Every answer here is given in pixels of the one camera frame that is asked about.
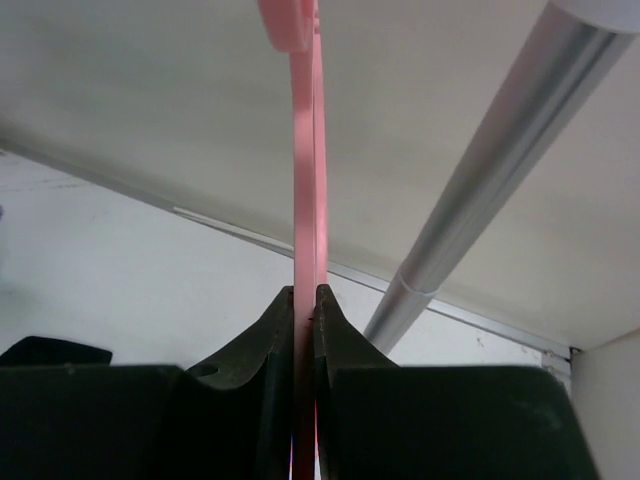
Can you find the aluminium rail right side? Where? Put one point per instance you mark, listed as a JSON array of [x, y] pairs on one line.
[[558, 366]]

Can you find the pink hanger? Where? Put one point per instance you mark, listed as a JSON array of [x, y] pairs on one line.
[[293, 27]]

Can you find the silver clothes rack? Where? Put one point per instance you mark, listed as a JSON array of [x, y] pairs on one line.
[[569, 51]]

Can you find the black t shirt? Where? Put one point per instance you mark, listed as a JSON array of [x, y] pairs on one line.
[[36, 351]]

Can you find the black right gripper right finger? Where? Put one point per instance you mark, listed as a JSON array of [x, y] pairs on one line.
[[378, 420]]

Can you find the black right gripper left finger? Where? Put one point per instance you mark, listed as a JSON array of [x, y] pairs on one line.
[[226, 417]]

